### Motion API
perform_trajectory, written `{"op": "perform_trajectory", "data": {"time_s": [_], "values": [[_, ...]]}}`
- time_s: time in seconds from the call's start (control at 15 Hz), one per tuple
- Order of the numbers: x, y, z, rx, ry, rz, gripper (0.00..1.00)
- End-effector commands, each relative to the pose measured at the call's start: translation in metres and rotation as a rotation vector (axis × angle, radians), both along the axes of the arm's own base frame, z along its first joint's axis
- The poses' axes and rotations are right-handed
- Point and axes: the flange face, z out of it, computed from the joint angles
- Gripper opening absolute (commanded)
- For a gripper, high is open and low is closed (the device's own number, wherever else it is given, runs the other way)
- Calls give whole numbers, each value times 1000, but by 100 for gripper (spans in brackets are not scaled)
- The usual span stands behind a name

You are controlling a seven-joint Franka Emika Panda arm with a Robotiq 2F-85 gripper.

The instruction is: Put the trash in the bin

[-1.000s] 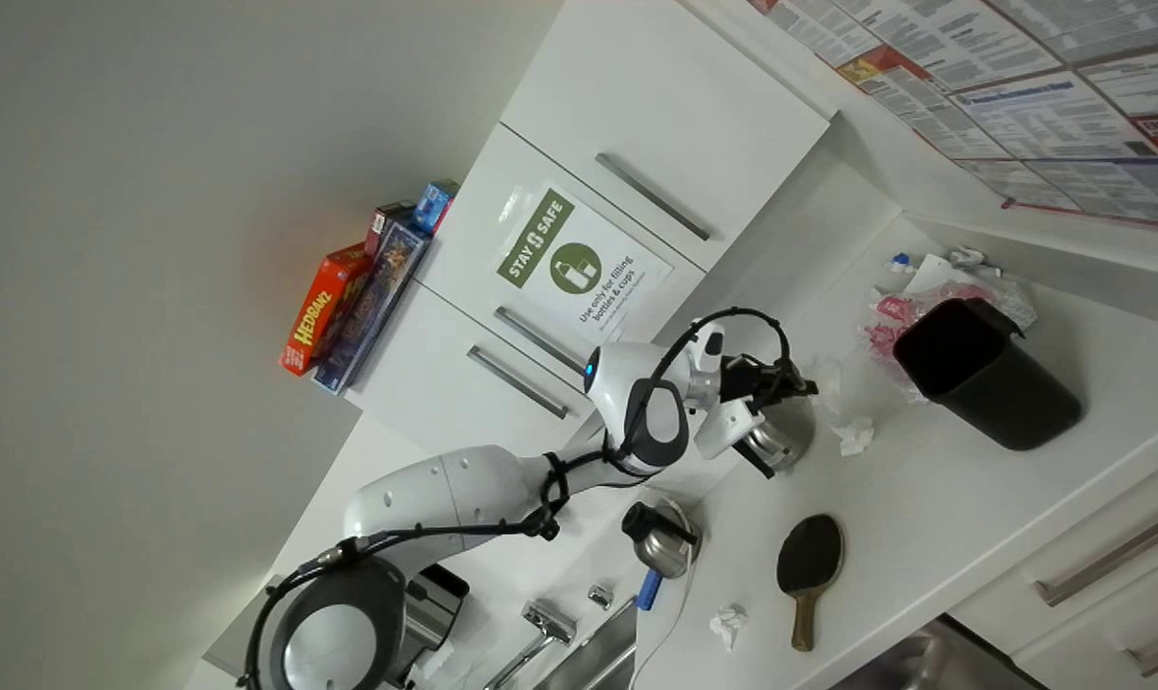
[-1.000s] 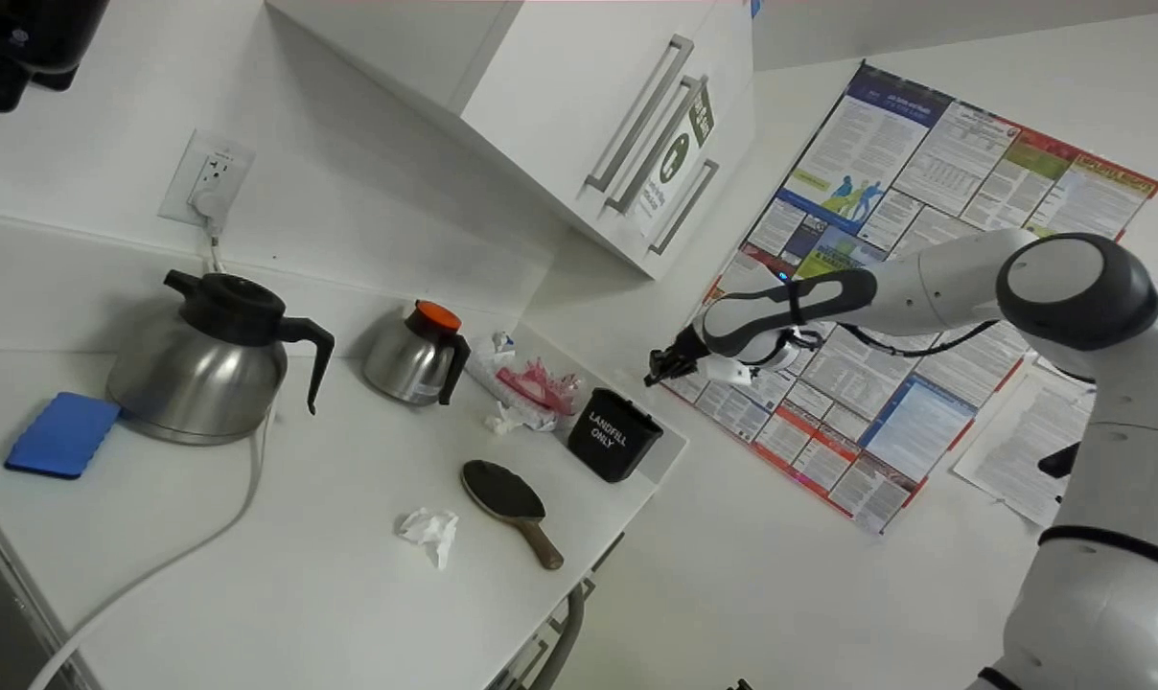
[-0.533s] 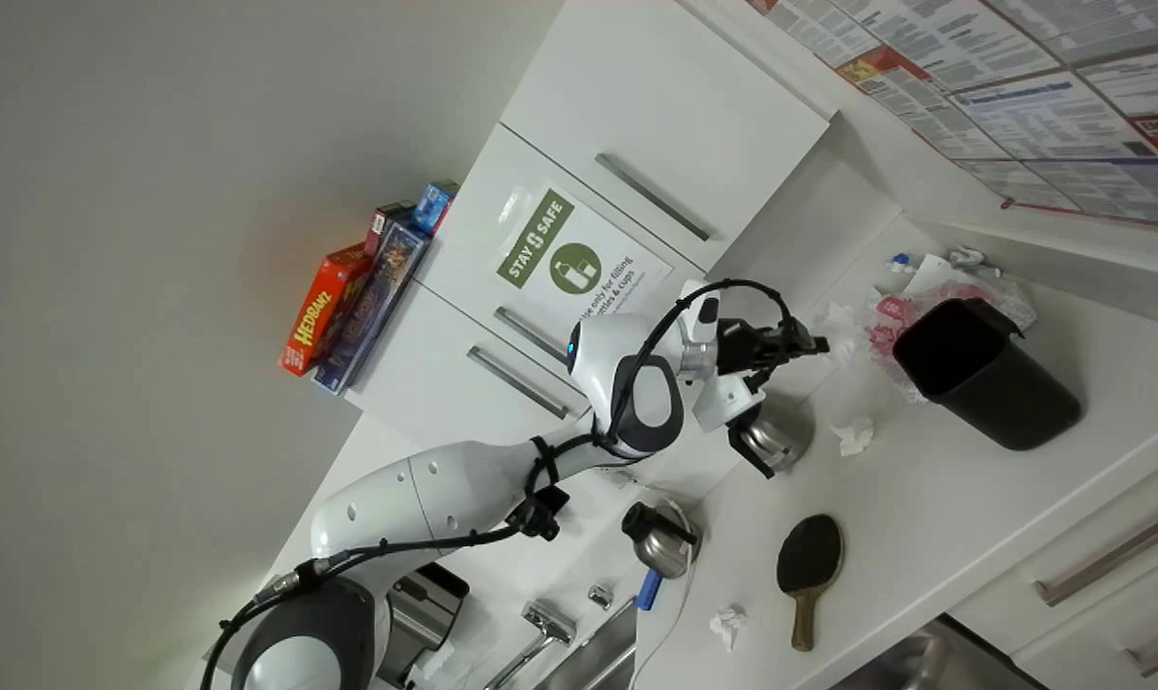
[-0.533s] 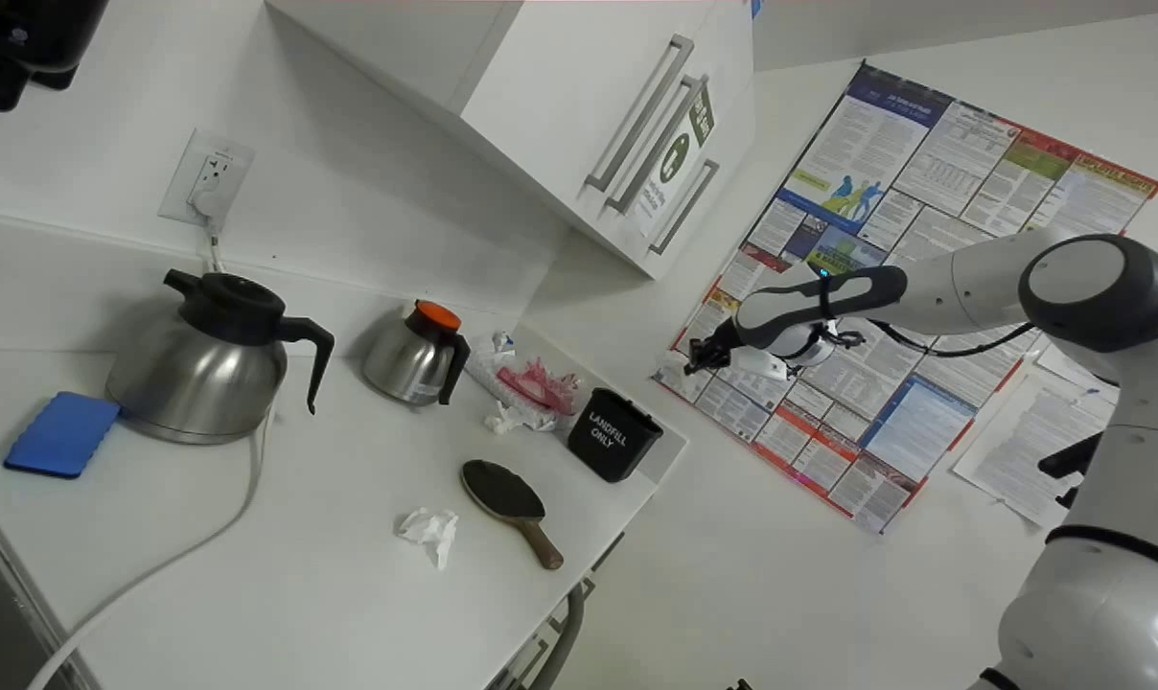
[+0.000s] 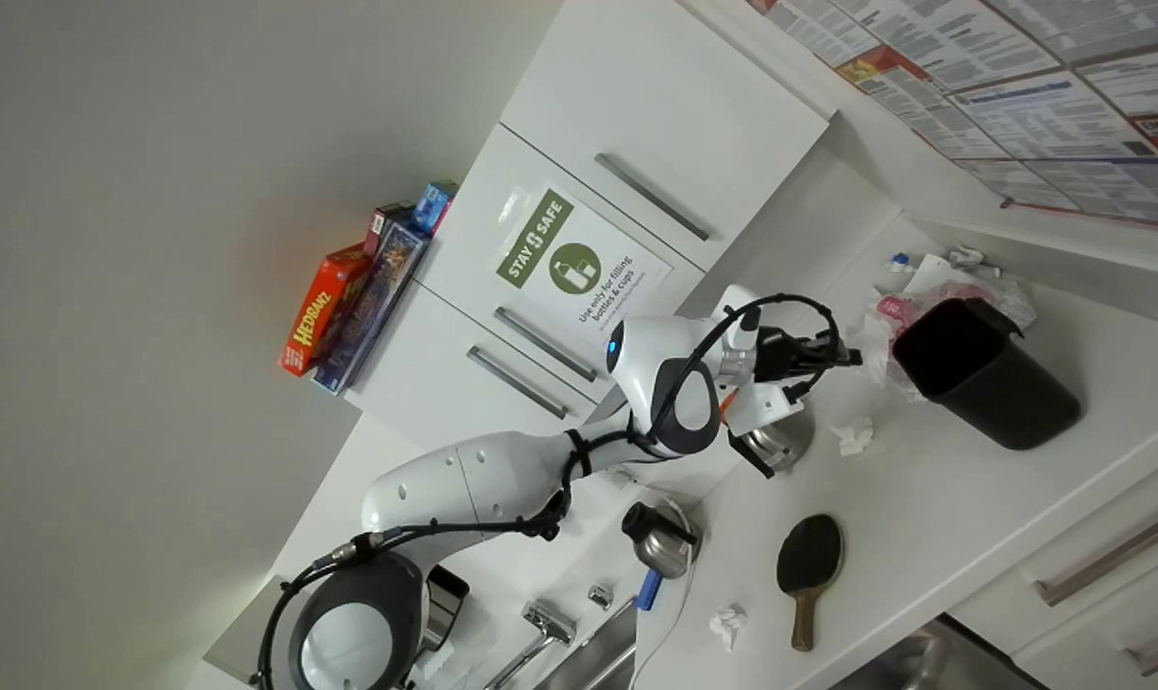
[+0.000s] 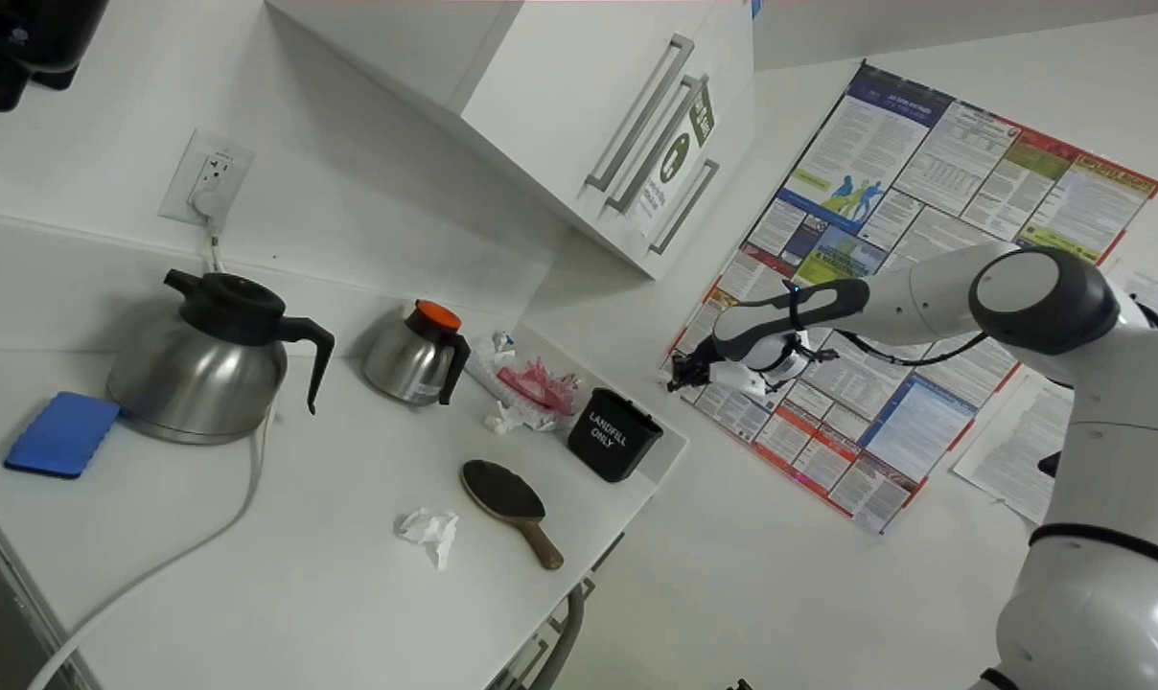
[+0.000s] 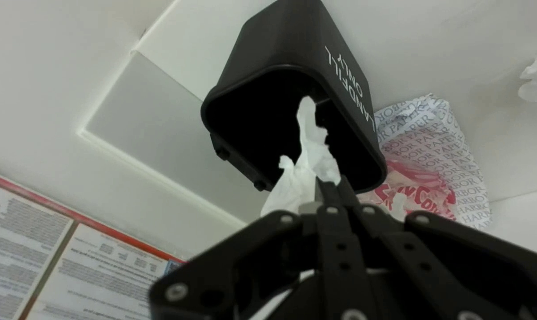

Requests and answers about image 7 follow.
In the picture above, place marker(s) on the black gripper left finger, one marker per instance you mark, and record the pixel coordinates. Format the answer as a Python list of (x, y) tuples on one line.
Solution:
[(233, 267)]

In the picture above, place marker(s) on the gray rectangular wall panel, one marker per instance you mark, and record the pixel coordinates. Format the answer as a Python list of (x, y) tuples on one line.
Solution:
[(149, 125)]

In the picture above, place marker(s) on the long white tissue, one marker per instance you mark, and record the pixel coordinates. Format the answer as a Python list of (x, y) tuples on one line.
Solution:
[(304, 171)]

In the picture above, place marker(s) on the red-bordered printed wall poster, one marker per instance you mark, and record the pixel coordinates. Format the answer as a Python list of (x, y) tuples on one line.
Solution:
[(42, 250)]

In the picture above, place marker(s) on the red and white plastic bag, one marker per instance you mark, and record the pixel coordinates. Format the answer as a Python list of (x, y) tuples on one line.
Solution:
[(434, 154)]

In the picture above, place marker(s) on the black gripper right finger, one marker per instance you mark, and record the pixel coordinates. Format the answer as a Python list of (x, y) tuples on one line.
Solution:
[(446, 267)]

